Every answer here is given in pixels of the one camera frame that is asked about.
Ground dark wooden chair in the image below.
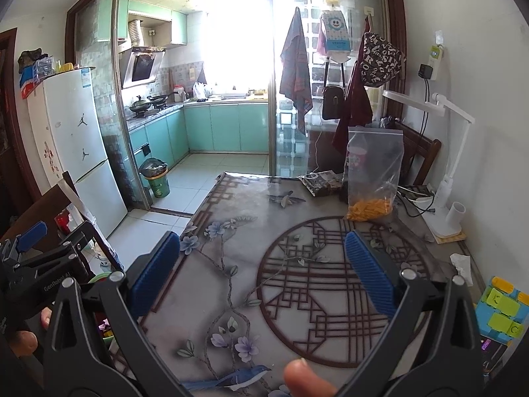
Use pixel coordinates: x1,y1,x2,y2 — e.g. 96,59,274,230
380,118,442,187

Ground clear zip bag orange snacks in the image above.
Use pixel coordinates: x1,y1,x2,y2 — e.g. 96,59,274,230
345,126,403,222

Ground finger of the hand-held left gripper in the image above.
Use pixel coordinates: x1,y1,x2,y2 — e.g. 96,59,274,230
2,221,49,262
19,221,97,274

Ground white desk lamp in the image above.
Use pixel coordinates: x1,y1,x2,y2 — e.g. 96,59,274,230
382,90,476,234

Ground dark red garment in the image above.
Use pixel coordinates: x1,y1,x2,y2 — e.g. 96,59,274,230
333,60,373,154

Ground white refrigerator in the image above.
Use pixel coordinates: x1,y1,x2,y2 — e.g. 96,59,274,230
27,67,129,238

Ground white green wall device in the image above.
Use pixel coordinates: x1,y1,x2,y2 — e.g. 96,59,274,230
427,43,445,81

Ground letter print bag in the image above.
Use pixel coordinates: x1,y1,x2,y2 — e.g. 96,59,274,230
359,31,406,88

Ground stack of clear storage boxes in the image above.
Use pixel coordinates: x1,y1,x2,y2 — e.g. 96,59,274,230
277,99,310,178

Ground turquoise kitchen wall cabinets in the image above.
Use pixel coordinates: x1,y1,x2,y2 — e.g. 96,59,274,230
97,0,188,46

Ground person's right hand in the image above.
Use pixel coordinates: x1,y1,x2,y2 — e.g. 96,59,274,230
283,359,339,397

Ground blue white hanging tissue pack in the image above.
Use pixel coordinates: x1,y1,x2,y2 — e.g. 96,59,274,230
318,10,352,65

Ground colourful toy block board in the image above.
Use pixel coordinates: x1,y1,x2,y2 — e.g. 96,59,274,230
475,275,529,344

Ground black wok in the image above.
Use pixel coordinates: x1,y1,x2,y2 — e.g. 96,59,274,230
129,96,154,116

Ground blue red box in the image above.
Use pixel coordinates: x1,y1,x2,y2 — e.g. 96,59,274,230
19,66,42,100

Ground white power strip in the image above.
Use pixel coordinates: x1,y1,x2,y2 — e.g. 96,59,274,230
413,196,436,216

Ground dark snack packet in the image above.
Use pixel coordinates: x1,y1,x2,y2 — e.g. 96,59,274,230
298,170,346,198

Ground green kitchen waste bin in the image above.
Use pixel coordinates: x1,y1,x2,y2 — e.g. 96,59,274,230
138,157,171,198

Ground dark cloth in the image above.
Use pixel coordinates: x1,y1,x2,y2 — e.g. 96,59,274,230
17,50,44,71

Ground black shoulder bag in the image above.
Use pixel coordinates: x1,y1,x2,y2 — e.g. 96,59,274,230
321,85,345,120

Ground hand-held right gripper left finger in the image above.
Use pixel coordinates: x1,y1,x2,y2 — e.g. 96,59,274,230
41,231,191,397

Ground crumpled white tissue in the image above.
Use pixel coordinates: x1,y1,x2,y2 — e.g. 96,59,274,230
450,253,474,287

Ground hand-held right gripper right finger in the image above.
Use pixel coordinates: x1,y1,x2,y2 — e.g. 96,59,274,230
335,231,485,397

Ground plastic bottle pink label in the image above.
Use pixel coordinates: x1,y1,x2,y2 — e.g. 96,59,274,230
345,136,368,183

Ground steel range hood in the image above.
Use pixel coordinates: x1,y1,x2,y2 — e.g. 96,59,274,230
122,45,166,89

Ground carved brown wooden chair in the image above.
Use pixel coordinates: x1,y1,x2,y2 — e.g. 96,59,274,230
0,171,125,274

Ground wooden dining table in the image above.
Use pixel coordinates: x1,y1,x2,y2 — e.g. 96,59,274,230
111,171,480,397

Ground plaid hanging towel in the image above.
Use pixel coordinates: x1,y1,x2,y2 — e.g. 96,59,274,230
280,7,313,136

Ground clear plastic container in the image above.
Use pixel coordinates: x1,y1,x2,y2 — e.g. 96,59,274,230
33,57,56,78

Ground turquoise kitchen base cabinets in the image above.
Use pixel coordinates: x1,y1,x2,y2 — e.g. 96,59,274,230
124,103,269,166

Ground person's left hand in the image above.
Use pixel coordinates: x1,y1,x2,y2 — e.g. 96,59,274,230
7,306,55,357

